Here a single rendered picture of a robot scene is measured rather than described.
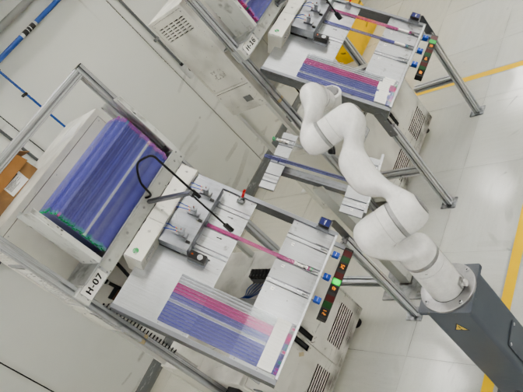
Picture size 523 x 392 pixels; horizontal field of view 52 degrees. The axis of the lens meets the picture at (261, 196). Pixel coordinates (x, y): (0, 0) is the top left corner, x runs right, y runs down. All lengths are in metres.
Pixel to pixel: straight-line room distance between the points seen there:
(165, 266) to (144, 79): 2.23
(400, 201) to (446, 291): 0.37
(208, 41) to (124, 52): 1.37
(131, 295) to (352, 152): 1.07
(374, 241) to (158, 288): 0.98
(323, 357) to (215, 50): 1.68
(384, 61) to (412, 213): 1.57
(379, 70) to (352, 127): 1.27
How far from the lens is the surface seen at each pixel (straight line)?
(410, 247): 1.70
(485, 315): 1.94
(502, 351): 2.05
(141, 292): 2.23
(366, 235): 1.61
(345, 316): 2.88
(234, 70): 3.01
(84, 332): 3.82
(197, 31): 2.95
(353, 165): 1.69
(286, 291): 2.22
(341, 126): 1.76
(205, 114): 4.46
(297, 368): 2.63
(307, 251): 2.30
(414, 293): 2.92
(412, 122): 3.55
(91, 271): 2.17
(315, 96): 1.84
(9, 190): 2.45
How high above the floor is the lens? 2.11
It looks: 28 degrees down
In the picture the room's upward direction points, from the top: 46 degrees counter-clockwise
